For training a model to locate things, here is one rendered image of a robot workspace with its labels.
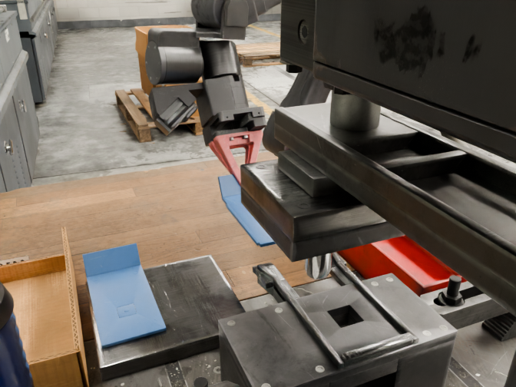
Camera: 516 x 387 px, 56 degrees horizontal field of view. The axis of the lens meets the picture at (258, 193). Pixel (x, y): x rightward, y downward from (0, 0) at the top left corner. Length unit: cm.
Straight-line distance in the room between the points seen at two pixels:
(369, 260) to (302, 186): 32
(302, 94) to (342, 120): 44
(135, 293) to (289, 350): 25
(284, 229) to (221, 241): 42
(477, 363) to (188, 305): 33
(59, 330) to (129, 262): 12
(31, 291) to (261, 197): 42
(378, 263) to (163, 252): 31
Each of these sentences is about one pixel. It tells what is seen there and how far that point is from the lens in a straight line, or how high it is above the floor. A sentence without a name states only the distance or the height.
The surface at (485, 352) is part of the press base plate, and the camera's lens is 62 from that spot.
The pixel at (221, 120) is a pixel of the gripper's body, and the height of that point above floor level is 111.
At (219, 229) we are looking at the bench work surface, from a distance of 79.
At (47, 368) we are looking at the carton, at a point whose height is 96.
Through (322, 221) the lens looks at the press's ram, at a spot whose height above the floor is 113.
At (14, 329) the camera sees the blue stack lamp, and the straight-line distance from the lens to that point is 19.
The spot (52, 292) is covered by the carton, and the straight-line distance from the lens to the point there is 70.
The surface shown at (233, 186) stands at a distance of 68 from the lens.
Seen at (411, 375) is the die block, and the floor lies 95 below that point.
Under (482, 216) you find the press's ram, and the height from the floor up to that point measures 117.
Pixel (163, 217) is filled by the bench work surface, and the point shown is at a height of 90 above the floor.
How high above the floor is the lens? 129
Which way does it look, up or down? 26 degrees down
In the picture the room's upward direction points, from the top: straight up
